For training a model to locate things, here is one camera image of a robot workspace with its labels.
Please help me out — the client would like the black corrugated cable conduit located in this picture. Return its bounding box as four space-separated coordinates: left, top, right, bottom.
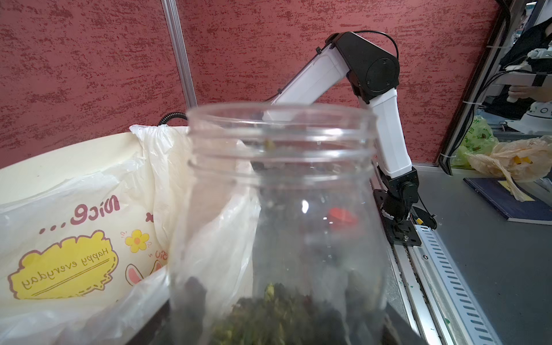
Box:
157 111 189 127

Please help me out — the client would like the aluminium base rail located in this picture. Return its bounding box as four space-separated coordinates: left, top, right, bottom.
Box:
391 225 502 344

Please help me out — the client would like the red lid jar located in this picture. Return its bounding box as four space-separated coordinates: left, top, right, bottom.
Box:
188 103 388 344
327 208 358 230

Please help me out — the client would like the green plastic bag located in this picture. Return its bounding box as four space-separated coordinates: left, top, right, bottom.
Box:
451 116 499 169

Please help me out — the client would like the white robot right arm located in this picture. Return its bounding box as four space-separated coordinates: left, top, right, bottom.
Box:
272 31 419 223

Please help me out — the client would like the cream plastic trash bin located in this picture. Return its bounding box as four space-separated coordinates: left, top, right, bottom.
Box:
1 132 141 204

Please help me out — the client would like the dark blue notebook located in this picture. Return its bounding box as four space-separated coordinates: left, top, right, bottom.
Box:
463 178 551 226

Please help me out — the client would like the white printed bin liner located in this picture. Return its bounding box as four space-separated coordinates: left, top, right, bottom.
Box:
1 125 261 344

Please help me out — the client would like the beige plastic bag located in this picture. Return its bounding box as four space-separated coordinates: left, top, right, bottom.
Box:
467 135 551 202

